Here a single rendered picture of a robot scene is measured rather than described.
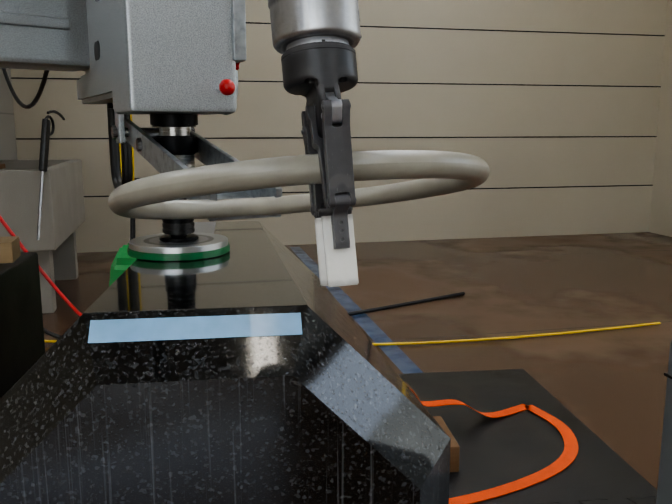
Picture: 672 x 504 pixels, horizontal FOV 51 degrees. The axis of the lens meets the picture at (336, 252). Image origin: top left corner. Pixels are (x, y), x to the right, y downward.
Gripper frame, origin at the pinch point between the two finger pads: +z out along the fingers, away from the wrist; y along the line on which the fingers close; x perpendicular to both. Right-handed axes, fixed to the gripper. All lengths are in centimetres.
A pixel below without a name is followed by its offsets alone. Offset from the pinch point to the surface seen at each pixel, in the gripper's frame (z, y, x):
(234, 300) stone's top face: 6.0, 44.3, 8.3
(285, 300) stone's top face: 6.7, 42.7, 0.3
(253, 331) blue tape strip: 10.6, 37.4, 6.2
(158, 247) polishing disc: -5, 79, 21
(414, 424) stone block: 29, 40, -18
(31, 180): -57, 346, 100
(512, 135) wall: -103, 566, -300
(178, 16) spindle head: -49, 70, 13
